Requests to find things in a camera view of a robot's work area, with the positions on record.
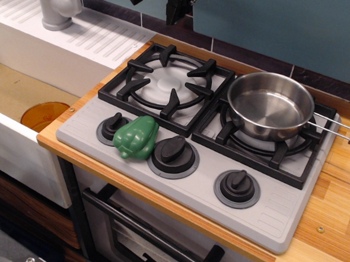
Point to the stainless steel pan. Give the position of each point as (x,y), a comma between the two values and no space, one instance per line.
(272,107)

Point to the black left burner grate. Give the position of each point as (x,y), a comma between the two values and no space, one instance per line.
(174,88)

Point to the black burner grate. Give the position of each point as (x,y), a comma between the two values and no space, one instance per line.
(174,88)
(295,162)

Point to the grey toy faucet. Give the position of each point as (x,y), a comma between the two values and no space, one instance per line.
(57,14)

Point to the green plastic bell pepper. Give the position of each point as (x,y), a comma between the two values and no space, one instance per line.
(136,139)

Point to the black left stove knob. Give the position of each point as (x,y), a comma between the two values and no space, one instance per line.
(108,128)

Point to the black stove knob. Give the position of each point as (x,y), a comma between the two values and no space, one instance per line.
(108,128)
(237,189)
(174,158)

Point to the white toy sink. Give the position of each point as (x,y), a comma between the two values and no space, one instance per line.
(38,65)

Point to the black middle stove knob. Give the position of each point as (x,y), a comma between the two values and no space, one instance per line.
(174,158)

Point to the orange plastic plate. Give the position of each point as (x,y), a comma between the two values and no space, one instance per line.
(38,117)

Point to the teal backsplash panel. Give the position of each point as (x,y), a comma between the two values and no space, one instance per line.
(310,34)

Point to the grey toy stove top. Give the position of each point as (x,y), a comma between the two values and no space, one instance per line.
(271,222)

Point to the black right stove knob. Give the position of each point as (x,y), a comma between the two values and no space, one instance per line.
(237,189)

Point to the black right burner grate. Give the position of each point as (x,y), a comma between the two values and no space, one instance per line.
(295,162)

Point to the toy oven door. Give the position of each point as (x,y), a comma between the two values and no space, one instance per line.
(129,230)

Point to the black oven door handle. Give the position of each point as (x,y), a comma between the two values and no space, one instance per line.
(139,228)

